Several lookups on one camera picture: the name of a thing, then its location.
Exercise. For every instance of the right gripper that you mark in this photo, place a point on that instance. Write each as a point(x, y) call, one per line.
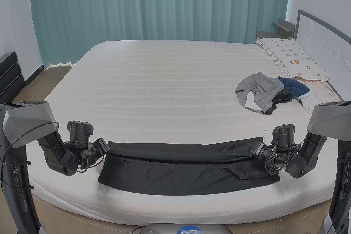
point(262, 152)

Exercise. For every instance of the black T-shirt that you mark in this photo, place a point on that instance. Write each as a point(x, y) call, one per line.
point(178, 169)

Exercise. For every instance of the grey bedside table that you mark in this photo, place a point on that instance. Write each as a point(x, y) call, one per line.
point(285, 26)

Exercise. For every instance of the pile of clothes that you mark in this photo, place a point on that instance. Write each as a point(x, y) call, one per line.
point(263, 84)

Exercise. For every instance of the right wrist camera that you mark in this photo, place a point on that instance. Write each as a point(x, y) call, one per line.
point(275, 134)

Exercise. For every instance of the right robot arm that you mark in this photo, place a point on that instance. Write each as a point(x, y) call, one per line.
point(329, 120)

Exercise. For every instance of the bed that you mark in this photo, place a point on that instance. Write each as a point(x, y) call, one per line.
point(164, 76)

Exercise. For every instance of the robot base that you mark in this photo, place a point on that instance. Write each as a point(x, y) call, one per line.
point(164, 228)

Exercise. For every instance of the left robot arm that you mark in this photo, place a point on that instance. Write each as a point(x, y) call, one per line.
point(24, 123)

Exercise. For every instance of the white printed pillow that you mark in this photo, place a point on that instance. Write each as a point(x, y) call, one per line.
point(290, 54)

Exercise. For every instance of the black chest of drawers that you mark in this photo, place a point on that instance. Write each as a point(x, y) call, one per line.
point(9, 76)

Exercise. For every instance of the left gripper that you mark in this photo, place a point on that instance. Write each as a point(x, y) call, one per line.
point(100, 149)

